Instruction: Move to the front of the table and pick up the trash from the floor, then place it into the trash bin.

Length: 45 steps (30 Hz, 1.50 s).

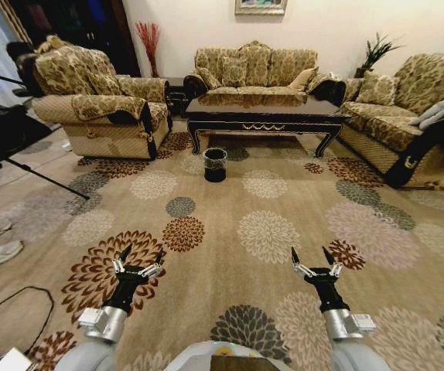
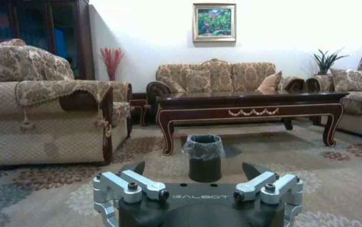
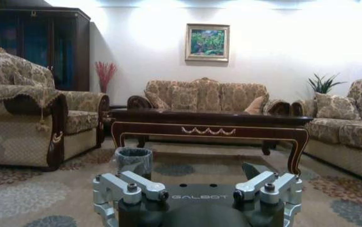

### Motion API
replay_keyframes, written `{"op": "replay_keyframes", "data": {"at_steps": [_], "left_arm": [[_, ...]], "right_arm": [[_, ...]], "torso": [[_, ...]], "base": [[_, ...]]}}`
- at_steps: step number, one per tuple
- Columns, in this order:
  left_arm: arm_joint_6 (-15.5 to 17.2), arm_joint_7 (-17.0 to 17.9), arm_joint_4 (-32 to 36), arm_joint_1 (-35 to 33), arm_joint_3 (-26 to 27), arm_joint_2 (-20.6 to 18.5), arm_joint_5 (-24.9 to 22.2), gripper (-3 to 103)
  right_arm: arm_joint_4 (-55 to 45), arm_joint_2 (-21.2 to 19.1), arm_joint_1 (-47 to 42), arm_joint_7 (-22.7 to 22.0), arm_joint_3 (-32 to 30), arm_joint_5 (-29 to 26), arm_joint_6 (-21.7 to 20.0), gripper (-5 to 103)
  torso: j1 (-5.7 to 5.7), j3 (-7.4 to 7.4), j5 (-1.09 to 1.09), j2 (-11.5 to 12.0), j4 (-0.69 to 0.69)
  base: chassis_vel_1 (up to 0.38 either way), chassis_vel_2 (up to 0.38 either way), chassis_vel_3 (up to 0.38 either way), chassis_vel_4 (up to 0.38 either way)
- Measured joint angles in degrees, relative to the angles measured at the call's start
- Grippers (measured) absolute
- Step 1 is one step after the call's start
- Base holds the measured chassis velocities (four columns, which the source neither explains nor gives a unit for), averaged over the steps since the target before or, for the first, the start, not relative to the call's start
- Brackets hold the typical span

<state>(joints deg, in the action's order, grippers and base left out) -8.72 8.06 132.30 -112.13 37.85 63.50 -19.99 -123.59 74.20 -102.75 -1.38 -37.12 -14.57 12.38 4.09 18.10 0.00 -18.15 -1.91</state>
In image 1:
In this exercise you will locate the green potted plant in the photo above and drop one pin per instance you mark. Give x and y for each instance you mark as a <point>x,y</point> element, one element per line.
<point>376,48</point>

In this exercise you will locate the red twig decoration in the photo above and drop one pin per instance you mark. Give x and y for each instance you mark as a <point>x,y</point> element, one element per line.
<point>149,42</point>

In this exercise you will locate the large floral cushion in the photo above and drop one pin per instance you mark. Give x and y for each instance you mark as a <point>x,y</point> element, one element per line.
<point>376,89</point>

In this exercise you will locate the floral beige armchair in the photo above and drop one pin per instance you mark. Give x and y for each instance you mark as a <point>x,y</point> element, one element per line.
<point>102,127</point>

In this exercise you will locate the dark glossy coffee table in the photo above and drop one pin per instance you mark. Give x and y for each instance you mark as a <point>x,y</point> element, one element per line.
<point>264,116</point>

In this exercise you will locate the black fuzzy object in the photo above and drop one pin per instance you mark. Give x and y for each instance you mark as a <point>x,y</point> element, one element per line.
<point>19,52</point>

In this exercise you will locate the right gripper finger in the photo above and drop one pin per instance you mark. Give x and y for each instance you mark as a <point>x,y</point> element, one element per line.
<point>336,268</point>
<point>298,267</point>

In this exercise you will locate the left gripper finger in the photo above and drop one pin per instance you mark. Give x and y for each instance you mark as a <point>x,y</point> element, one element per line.
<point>157,266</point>
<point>118,264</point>

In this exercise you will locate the black mesh trash bin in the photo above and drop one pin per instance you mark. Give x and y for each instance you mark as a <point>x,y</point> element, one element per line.
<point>215,170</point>

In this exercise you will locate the white flat box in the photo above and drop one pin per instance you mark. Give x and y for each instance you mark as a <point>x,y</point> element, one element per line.
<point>13,360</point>

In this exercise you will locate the floral sofa cushion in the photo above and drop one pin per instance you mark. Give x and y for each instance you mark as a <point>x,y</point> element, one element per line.
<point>208,78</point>

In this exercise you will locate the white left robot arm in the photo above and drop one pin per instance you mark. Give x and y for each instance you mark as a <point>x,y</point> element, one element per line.
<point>90,351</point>

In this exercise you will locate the plain tan cushion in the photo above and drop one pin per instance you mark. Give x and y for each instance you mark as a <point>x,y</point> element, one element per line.
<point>303,80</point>

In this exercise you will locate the white robot front shell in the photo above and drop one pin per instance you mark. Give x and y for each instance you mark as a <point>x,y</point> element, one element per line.
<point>195,355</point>

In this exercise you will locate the floral three-seat sofa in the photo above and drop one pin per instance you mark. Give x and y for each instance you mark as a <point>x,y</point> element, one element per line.
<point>260,62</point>

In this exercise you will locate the floral sofa with grey blanket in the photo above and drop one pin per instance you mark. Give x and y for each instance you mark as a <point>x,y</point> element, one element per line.
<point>384,123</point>

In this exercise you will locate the dark wooden cabinet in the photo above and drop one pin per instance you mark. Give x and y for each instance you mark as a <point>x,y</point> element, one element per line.
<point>75,23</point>

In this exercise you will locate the framed wall picture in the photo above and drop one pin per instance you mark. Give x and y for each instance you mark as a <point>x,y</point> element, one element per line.
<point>260,5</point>

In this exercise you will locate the floral patterned carpet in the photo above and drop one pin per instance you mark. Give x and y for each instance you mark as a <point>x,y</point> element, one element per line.
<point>214,232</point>

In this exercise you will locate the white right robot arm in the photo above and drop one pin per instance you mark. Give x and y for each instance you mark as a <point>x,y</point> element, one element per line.
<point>345,328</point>

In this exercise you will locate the black side table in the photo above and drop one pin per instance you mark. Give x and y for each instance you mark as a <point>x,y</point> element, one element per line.
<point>173,92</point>

